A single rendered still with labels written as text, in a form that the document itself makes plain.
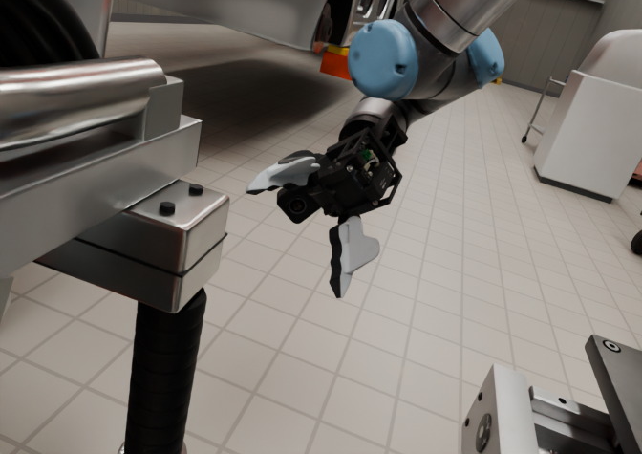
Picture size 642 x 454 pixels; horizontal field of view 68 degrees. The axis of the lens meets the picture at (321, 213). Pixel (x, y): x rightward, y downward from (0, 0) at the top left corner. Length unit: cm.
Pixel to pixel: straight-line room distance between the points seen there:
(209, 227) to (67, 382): 126
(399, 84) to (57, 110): 36
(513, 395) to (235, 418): 101
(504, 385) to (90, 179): 41
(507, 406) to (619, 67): 433
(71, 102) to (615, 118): 463
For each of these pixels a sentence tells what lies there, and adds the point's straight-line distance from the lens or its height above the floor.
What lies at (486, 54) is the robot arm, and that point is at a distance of 60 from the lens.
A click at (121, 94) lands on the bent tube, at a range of 21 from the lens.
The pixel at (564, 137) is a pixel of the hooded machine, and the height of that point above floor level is 44.
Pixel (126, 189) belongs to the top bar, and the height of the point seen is 96.
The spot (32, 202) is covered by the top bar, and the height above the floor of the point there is 97.
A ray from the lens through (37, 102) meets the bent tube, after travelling 18.
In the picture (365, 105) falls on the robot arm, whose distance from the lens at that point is 61.
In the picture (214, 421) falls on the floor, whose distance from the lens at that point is 140.
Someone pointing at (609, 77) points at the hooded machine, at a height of 99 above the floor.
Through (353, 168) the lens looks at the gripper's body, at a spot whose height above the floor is 90.
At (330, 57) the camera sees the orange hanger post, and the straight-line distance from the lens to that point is 379.
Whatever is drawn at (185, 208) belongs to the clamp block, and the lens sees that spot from 24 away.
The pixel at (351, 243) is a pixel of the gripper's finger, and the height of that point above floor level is 82.
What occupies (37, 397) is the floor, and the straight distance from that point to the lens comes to 146.
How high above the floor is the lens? 106
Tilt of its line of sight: 24 degrees down
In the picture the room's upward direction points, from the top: 15 degrees clockwise
